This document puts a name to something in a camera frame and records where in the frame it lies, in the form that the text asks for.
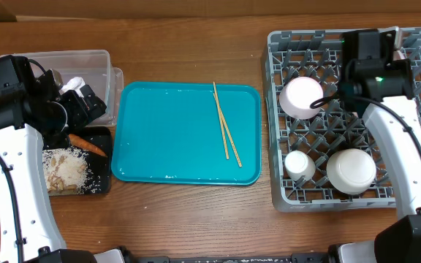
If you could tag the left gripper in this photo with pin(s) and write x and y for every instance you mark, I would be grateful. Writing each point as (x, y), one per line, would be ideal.
(82, 115)

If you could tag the white tissue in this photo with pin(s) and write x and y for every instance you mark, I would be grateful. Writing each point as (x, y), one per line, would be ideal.
(75, 84)

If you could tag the orange carrot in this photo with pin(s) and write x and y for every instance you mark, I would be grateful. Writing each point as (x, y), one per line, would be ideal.
(85, 145)

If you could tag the peanut shells and rice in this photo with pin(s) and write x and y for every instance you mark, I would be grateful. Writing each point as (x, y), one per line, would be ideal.
(73, 171)

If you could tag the wooden chopstick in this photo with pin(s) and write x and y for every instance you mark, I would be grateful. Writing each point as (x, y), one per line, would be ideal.
(229, 137)
(224, 139)

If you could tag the small white plate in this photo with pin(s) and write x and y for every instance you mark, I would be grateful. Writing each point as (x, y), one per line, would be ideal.
(297, 96)

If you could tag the white cup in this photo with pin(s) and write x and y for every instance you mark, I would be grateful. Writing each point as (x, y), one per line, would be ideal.
(299, 165)

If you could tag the white bowl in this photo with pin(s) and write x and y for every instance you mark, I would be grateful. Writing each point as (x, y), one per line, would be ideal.
(351, 171)

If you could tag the large white plate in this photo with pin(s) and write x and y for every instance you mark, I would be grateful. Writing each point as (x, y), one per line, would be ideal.
(398, 55)

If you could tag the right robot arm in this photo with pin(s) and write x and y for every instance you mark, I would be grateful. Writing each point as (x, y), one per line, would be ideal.
(380, 91)

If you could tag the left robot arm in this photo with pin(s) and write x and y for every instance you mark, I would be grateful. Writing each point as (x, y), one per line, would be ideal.
(28, 230)

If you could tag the black waste tray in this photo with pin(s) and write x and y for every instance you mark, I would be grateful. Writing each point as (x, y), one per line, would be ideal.
(100, 137)

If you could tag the grey dishwasher rack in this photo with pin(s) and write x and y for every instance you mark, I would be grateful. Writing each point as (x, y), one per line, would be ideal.
(317, 54)

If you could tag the clear plastic bin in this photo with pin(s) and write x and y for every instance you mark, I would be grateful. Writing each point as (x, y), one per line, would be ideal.
(95, 67)

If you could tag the teal serving tray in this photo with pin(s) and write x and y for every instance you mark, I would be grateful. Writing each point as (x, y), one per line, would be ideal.
(170, 133)

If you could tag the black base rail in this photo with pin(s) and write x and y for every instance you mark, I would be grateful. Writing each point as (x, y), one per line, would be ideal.
(121, 254)

